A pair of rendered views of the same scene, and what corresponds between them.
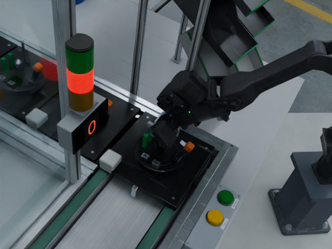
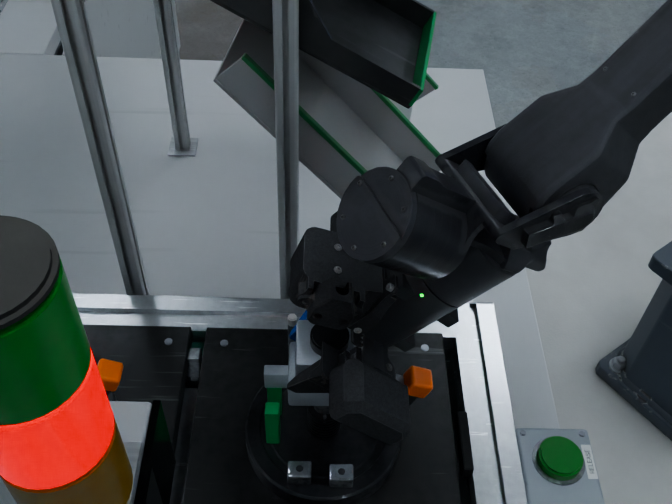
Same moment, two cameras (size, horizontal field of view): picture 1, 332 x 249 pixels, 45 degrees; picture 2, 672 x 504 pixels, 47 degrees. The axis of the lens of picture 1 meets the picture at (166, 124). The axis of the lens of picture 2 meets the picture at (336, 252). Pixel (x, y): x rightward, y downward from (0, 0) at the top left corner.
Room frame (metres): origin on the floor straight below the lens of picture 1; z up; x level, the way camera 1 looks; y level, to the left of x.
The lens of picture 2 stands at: (0.37, 0.13, 1.60)
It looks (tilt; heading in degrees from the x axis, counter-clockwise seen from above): 48 degrees down; 337
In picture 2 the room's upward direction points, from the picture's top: 3 degrees clockwise
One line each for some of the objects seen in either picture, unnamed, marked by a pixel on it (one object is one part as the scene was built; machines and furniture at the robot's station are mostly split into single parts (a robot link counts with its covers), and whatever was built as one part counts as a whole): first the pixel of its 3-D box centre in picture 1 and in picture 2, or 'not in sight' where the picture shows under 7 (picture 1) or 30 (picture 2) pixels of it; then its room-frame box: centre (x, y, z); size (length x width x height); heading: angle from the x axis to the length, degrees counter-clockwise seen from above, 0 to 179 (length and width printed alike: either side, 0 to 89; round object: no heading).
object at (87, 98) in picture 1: (80, 94); (66, 462); (0.56, 0.18, 1.28); 0.05 x 0.05 x 0.05
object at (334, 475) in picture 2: (155, 163); (341, 475); (0.64, 0.00, 1.00); 0.02 x 0.01 x 0.02; 69
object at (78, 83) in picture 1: (80, 75); (38, 402); (0.56, 0.18, 1.33); 0.05 x 0.05 x 0.05
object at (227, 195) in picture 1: (225, 197); (558, 460); (0.60, -0.20, 0.96); 0.04 x 0.04 x 0.02
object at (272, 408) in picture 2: (145, 140); (272, 423); (0.69, 0.05, 1.01); 0.01 x 0.01 x 0.05; 69
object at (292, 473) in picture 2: (145, 157); (299, 472); (0.65, 0.04, 1.00); 0.02 x 0.01 x 0.02; 69
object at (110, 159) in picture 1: (110, 161); not in sight; (0.63, 0.13, 0.97); 0.05 x 0.05 x 0.04; 69
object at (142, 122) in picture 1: (159, 156); (323, 440); (0.69, 0.00, 0.96); 0.24 x 0.24 x 0.02; 69
